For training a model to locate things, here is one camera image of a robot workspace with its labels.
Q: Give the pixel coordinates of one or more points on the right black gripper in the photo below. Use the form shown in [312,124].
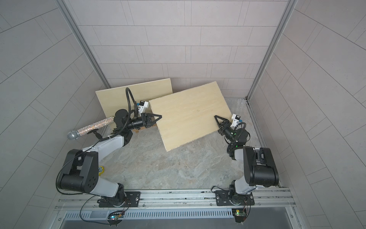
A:
[225,128]

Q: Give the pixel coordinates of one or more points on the left wooden easel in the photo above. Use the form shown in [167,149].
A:
[138,130]

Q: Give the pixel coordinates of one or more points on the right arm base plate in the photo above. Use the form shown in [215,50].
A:
[224,199]

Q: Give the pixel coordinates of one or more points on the yellow round sticker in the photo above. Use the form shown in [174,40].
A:
[101,170]

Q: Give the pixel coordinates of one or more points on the glitter microphone on stand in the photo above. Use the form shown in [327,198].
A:
[75,134]

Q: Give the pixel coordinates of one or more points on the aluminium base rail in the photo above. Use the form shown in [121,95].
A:
[179,204]

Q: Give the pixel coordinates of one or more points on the left green circuit board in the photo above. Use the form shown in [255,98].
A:
[115,218]

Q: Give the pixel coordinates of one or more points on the green circuit board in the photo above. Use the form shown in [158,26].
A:
[240,215]
[115,218]

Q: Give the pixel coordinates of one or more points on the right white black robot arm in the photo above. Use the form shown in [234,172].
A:
[259,165]

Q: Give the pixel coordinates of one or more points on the right green circuit board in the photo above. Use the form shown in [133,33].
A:
[240,215]

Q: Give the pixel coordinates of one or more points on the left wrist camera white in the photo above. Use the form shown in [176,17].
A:
[142,106]

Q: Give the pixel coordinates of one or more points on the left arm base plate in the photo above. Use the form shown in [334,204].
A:
[131,199]

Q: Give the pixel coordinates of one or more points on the plywood board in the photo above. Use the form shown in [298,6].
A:
[189,115]
[114,99]

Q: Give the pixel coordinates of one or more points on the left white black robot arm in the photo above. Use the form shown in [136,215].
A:
[80,172]

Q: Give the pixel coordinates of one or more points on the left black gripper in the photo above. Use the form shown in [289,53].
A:
[144,120]

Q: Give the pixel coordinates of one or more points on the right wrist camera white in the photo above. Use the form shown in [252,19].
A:
[236,119]

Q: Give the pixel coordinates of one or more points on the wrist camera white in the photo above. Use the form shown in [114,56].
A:
[236,119]
[142,106]

